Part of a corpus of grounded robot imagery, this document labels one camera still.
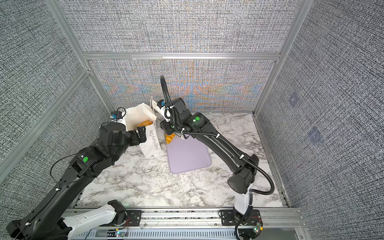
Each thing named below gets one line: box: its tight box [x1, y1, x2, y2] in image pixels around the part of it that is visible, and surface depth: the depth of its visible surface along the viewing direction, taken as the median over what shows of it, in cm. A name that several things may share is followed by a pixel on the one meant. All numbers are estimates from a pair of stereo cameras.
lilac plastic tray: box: [166, 135, 212, 174], surface depth 96 cm
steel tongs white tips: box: [141, 96, 167, 123], surface depth 70 cm
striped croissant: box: [165, 133, 176, 144], surface depth 104 cm
